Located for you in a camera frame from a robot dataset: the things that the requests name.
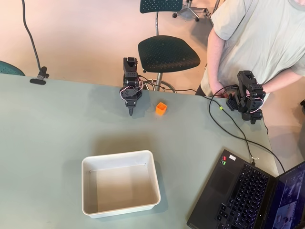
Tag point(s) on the person's right forearm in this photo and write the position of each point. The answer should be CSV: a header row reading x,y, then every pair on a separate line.
x,y
213,66

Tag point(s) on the office chair wheeled base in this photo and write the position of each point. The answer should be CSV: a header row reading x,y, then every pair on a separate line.
x,y
188,10

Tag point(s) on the black laptop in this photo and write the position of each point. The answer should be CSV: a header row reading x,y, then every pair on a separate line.
x,y
238,195

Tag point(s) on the black follower gripper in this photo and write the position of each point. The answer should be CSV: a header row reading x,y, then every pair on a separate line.
x,y
131,104

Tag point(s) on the person's left forearm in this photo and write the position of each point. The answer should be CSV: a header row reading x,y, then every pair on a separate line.
x,y
281,82

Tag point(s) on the dark perforated chair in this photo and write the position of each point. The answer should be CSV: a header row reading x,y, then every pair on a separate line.
x,y
166,55

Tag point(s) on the orange cube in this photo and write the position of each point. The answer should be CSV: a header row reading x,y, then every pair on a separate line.
x,y
160,110

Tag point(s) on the small black object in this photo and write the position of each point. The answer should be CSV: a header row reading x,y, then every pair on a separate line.
x,y
302,103

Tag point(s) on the white plastic tray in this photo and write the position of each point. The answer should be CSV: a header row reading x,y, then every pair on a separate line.
x,y
119,186

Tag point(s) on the black gooseneck with clamp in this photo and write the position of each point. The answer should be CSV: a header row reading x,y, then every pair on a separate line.
x,y
39,77

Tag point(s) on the person's right hand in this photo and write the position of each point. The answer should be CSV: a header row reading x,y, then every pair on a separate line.
x,y
219,91

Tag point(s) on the black follower robot arm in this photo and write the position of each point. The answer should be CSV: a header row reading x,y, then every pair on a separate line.
x,y
130,71

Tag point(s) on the black leader robot arm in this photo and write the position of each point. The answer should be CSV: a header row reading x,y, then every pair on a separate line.
x,y
250,95

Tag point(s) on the person in pale green shirt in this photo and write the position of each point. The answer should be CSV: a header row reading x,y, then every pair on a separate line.
x,y
257,35

